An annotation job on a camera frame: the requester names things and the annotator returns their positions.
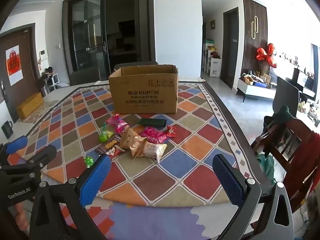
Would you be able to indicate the red cloth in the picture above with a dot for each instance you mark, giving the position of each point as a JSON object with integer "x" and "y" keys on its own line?
{"x": 307, "y": 162}

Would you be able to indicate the black piano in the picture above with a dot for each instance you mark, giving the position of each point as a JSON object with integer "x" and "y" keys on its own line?
{"x": 305, "y": 82}

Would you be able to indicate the colourful checked mat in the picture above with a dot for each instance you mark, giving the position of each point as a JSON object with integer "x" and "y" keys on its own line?
{"x": 195, "y": 140}

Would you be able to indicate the small red snack packet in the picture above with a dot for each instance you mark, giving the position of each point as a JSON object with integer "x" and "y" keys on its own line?
{"x": 171, "y": 131}

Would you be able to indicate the pile of assorted boxes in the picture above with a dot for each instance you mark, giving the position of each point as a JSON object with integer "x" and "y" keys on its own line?
{"x": 257, "y": 80}

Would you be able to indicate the brown cardboard box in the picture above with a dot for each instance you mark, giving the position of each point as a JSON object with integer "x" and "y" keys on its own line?
{"x": 145, "y": 97}

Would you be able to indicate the dark slatted wall panel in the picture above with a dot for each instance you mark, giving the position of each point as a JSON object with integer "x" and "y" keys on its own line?
{"x": 247, "y": 55}

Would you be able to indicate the dark interior door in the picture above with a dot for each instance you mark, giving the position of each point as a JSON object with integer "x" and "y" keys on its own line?
{"x": 230, "y": 50}

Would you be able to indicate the small wall picture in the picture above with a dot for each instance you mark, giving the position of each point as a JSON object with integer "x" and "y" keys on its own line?
{"x": 212, "y": 25}

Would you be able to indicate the brown cat biscuit packet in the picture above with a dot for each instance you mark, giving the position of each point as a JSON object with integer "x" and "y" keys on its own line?
{"x": 101, "y": 151}

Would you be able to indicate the dark green snack packet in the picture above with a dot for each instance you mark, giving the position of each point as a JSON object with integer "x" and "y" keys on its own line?
{"x": 152, "y": 122}

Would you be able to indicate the green candy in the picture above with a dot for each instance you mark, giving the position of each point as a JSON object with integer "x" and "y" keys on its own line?
{"x": 104, "y": 137}
{"x": 88, "y": 161}

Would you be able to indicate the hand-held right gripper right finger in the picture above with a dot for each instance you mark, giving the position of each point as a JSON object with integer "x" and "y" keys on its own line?
{"x": 230, "y": 180}

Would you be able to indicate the pink snack packet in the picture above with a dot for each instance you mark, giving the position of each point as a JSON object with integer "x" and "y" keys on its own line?
{"x": 153, "y": 135}
{"x": 117, "y": 125}

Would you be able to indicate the white stool rack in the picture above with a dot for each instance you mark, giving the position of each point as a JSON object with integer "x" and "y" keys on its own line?
{"x": 55, "y": 80}

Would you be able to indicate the person's left hand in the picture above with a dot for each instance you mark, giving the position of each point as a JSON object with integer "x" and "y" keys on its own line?
{"x": 21, "y": 213}

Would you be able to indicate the black mug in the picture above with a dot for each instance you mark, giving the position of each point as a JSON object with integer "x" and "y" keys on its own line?
{"x": 7, "y": 130}

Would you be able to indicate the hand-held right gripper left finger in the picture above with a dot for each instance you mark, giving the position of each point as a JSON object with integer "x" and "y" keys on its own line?
{"x": 95, "y": 180}

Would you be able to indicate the red paper door poster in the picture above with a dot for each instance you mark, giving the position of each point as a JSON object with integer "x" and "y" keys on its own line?
{"x": 13, "y": 65}

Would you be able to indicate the dark plush toy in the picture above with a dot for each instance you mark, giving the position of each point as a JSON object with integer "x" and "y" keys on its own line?
{"x": 48, "y": 71}

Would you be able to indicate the grey dining chair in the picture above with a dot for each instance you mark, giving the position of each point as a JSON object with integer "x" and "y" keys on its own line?
{"x": 287, "y": 97}

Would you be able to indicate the white toy shelf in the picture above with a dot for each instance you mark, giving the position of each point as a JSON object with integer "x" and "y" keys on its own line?
{"x": 215, "y": 66}

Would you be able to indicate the clear snack packet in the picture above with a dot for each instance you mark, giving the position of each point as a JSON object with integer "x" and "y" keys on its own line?
{"x": 155, "y": 151}

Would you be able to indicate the golden snack packet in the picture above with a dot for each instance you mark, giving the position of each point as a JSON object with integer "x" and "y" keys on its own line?
{"x": 137, "y": 146}
{"x": 127, "y": 137}

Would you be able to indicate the wooden chair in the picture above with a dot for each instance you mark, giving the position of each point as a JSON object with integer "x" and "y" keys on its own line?
{"x": 282, "y": 145}

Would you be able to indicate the brown entrance door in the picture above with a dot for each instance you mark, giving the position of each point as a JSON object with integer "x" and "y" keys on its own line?
{"x": 25, "y": 62}

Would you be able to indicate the dark green hat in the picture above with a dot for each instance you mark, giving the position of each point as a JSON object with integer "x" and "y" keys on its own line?
{"x": 282, "y": 115}

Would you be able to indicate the dark glass sliding door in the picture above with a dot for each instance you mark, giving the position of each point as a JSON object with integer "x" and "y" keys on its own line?
{"x": 87, "y": 30}

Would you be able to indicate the purple patterned tablecloth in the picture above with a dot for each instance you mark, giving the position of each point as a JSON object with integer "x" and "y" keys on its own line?
{"x": 155, "y": 220}

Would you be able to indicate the white low cabinet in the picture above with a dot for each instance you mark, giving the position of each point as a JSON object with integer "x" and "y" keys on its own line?
{"x": 255, "y": 92}

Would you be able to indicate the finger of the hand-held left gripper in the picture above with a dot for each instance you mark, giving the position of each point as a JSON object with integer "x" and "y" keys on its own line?
{"x": 16, "y": 143}
{"x": 42, "y": 155}

